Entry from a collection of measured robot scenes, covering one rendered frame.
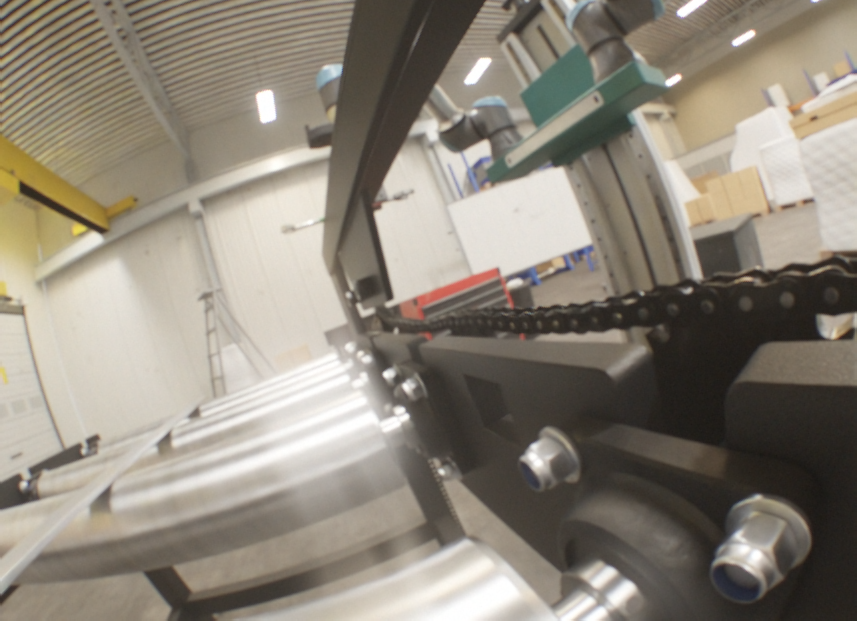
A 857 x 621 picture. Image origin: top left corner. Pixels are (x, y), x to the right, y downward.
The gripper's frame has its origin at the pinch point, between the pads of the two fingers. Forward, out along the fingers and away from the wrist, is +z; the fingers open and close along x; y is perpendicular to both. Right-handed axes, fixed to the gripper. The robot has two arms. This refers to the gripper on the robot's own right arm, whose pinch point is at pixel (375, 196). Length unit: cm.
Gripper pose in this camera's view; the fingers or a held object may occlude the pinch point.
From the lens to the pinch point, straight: 69.9
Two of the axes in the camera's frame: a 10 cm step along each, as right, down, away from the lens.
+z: 3.5, 9.4, 0.3
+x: -3.0, 0.8, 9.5
